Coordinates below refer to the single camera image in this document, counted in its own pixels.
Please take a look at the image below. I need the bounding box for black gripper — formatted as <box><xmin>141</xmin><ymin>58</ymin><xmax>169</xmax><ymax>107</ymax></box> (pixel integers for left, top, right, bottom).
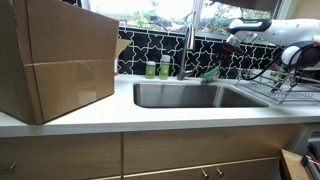
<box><xmin>222</xmin><ymin>35</ymin><xmax>244</xmax><ymax>55</ymax></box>

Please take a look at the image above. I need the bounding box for green and white sponge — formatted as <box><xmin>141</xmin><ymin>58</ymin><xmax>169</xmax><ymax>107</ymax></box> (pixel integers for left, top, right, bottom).
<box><xmin>201</xmin><ymin>66</ymin><xmax>220</xmax><ymax>84</ymax></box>

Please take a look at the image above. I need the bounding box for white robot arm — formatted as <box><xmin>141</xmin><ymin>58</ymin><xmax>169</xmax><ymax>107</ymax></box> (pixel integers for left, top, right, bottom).
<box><xmin>224</xmin><ymin>18</ymin><xmax>320</xmax><ymax>71</ymax></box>

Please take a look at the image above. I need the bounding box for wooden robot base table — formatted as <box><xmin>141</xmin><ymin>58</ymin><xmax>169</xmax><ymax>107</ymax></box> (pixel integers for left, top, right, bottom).
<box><xmin>279</xmin><ymin>149</ymin><xmax>313</xmax><ymax>180</ymax></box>

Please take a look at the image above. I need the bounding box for chrome kitchen faucet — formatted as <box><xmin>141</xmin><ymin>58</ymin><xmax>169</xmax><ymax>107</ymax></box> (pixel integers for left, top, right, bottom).
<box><xmin>177</xmin><ymin>23</ymin><xmax>195</xmax><ymax>80</ymax></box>

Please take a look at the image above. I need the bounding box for green soap bottle right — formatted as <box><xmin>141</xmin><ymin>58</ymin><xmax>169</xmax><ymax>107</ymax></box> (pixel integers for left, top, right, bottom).
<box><xmin>159</xmin><ymin>55</ymin><xmax>170</xmax><ymax>80</ymax></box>

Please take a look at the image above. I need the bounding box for green soap bottle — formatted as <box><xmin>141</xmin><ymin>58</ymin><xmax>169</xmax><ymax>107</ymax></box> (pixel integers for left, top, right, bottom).
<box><xmin>145</xmin><ymin>61</ymin><xmax>156</xmax><ymax>79</ymax></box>
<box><xmin>159</xmin><ymin>55</ymin><xmax>170</xmax><ymax>80</ymax></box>

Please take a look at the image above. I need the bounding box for metal dish drying rack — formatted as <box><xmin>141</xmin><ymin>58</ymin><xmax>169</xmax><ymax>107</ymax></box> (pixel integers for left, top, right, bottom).
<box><xmin>237</xmin><ymin>70</ymin><xmax>320</xmax><ymax>106</ymax></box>

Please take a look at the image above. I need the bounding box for green soap bottle left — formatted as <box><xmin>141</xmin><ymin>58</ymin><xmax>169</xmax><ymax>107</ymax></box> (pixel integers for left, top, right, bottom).
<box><xmin>145</xmin><ymin>61</ymin><xmax>156</xmax><ymax>79</ymax></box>

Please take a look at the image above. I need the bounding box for stainless steel sink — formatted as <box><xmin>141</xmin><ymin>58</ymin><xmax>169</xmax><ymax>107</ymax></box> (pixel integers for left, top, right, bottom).
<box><xmin>133</xmin><ymin>83</ymin><xmax>268</xmax><ymax>108</ymax></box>

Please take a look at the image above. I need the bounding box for wooden cabinet door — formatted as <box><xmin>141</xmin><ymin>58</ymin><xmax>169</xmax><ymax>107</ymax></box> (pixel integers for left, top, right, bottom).
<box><xmin>122</xmin><ymin>125</ymin><xmax>301</xmax><ymax>180</ymax></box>

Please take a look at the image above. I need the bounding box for large cardboard box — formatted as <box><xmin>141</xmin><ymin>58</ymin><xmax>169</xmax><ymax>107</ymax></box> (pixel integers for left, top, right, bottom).
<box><xmin>0</xmin><ymin>0</ymin><xmax>122</xmax><ymax>124</ymax></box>

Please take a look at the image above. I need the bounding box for wooden cabinet drawer front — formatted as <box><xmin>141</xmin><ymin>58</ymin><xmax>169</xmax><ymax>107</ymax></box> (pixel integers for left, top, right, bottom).
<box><xmin>0</xmin><ymin>133</ymin><xmax>121</xmax><ymax>180</ymax></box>

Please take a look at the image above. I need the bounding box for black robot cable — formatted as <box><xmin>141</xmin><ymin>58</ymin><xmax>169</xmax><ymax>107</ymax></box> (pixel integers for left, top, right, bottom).
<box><xmin>239</xmin><ymin>41</ymin><xmax>320</xmax><ymax>88</ymax></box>

